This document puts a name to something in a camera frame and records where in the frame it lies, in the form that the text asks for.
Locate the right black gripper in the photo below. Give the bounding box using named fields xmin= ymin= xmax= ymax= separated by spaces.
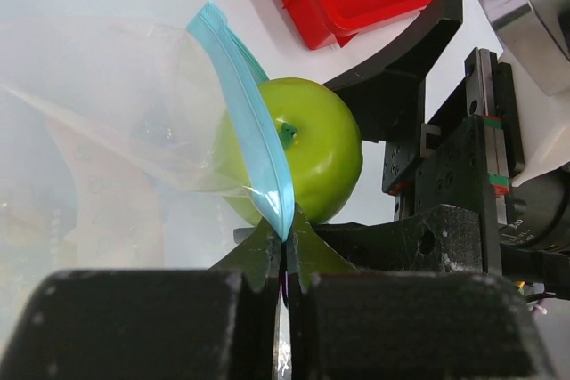
xmin=315 ymin=0 xmax=525 ymax=275

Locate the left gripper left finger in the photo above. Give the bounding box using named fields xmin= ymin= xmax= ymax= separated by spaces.
xmin=1 ymin=221 xmax=281 ymax=379

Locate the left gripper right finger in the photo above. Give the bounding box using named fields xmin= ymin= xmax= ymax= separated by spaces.
xmin=286 ymin=211 xmax=557 ymax=379

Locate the green toy apple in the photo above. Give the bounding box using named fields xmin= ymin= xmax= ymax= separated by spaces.
xmin=210 ymin=77 xmax=363 ymax=225

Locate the blue zipper clear bag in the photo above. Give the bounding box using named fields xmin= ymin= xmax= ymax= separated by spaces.
xmin=1 ymin=3 xmax=295 ymax=239

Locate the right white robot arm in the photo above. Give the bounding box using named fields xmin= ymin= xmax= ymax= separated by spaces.
xmin=319 ymin=0 xmax=569 ymax=280

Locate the dotted clear zip bag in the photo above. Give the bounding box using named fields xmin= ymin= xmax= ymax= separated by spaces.
xmin=0 ymin=85 xmax=170 ymax=270

